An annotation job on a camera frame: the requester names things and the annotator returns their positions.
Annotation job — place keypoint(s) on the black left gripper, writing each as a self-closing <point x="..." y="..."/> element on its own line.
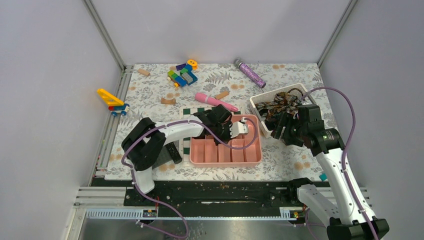
<point x="228" y="126"/>

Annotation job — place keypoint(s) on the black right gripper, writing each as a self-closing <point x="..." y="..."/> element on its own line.
<point x="286" y="120"/>

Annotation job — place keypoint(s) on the brown floral patterned tie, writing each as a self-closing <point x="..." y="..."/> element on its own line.
<point x="271" y="111"/>

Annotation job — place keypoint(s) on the pink divided organizer tray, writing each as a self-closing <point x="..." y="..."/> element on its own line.
<point x="244" y="151"/>

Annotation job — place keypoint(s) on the white perforated plastic basket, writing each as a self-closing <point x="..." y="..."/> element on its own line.
<point x="297" y="89"/>

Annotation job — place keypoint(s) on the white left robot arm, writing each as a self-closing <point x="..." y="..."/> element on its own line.
<point x="145" y="142"/>

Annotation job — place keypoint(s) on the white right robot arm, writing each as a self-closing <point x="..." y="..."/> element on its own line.
<point x="350" y="217"/>

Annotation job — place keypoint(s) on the wooden rectangular block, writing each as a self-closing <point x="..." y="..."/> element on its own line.
<point x="222" y="95"/>

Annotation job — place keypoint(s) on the green white chessboard mat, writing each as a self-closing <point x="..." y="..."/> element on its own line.
<point x="211" y="136"/>

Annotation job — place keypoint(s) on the small teal block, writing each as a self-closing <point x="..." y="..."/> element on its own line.
<point x="323" y="177"/>

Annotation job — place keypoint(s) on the colourful lego block vehicle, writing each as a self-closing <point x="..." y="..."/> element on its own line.
<point x="184" y="75"/>

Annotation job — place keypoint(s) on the black microphone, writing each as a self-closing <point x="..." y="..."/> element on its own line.
<point x="173" y="153"/>

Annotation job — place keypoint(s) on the wooden arch block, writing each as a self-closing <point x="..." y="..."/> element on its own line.
<point x="166" y="101"/>

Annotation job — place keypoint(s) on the purple glitter microphone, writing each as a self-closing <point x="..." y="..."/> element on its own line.
<point x="253" y="76"/>

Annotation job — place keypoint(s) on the grey lego baseplate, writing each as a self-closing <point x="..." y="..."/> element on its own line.
<point x="163" y="158"/>

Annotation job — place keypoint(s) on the wooden cylinder block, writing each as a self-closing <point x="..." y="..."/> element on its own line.
<point x="143" y="72"/>

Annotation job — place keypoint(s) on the yellow toy crane car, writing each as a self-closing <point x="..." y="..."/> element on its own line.
<point x="116" y="106"/>

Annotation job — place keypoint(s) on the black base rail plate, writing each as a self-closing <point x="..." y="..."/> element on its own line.
<point x="217" y="198"/>

